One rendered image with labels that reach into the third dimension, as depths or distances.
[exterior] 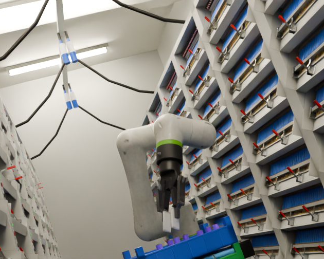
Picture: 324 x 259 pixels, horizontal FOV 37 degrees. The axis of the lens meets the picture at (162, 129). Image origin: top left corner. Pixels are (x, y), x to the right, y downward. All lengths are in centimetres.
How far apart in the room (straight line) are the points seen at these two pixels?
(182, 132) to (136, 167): 47
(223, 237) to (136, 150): 78
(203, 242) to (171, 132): 44
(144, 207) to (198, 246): 79
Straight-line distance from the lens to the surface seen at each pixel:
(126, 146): 209
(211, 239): 144
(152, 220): 221
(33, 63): 602
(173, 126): 169
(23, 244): 255
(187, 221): 226
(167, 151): 165
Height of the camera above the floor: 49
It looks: 12 degrees up
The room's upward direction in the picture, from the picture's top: 19 degrees counter-clockwise
